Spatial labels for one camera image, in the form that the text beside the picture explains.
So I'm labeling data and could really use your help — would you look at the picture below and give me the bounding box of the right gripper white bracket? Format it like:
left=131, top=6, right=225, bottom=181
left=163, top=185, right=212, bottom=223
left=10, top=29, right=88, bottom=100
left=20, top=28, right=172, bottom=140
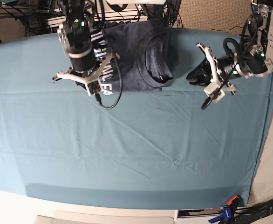
left=52, top=53, right=120, bottom=88

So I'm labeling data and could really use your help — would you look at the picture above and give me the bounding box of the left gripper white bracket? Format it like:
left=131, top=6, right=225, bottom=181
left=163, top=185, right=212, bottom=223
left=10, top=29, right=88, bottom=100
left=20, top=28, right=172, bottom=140
left=186, top=42, right=241, bottom=96

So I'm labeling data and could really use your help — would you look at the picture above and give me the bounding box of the blue-grey heathered T-shirt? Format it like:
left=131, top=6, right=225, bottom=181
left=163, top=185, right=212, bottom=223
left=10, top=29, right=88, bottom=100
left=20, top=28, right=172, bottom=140
left=91, top=19, right=174, bottom=96

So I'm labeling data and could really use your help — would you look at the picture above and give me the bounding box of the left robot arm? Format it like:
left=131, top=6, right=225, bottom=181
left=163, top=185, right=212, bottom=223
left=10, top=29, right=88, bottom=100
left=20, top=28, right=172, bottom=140
left=186, top=0, right=273, bottom=101

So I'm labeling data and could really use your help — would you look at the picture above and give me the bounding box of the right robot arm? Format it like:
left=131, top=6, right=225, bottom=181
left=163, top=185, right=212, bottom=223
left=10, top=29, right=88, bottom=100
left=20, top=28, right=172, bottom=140
left=52, top=0, right=118, bottom=93

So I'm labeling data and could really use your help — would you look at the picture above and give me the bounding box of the white power strip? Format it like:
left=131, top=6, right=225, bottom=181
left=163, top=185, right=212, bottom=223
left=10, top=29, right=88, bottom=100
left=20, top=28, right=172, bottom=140
left=45, top=13, right=151, bottom=30

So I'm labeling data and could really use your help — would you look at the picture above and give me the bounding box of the teal table cloth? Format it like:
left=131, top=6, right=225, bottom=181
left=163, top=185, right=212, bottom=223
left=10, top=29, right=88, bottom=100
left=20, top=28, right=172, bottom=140
left=0, top=28, right=273, bottom=209

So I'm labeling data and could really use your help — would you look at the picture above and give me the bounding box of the orange blue clamp bottom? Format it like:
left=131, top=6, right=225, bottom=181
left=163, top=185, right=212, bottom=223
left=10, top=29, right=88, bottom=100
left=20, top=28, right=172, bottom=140
left=208, top=195, right=241, bottom=224

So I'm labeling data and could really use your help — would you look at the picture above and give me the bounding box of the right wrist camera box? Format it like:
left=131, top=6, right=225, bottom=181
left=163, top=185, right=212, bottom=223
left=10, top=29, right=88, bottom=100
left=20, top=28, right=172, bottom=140
left=85, top=78, right=103, bottom=97

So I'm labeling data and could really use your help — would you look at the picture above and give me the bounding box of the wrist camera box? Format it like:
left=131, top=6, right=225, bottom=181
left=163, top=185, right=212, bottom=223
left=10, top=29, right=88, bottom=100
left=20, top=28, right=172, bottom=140
left=85, top=78, right=103, bottom=97
left=204, top=82, right=225, bottom=103

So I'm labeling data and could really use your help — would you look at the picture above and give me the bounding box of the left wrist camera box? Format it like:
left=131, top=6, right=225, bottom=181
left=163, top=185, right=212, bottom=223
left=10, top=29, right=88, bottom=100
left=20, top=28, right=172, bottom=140
left=204, top=82, right=225, bottom=103

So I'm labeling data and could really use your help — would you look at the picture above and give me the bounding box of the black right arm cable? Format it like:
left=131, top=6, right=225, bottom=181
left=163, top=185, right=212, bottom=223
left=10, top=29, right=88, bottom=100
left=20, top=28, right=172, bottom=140
left=89, top=0, right=123, bottom=110

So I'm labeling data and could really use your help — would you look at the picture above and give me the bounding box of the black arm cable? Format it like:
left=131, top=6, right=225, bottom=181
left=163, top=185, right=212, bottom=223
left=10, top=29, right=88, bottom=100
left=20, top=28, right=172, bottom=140
left=89, top=0, right=123, bottom=110
left=201, top=37, right=242, bottom=111

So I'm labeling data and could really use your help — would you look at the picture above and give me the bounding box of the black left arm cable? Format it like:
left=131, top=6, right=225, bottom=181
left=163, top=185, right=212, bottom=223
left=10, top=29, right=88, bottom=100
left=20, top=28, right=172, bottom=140
left=201, top=37, right=242, bottom=111

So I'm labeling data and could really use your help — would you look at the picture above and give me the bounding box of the black cable bundle bottom right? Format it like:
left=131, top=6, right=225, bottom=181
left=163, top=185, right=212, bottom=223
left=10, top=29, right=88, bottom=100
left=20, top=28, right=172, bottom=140
left=234, top=197, right=273, bottom=224

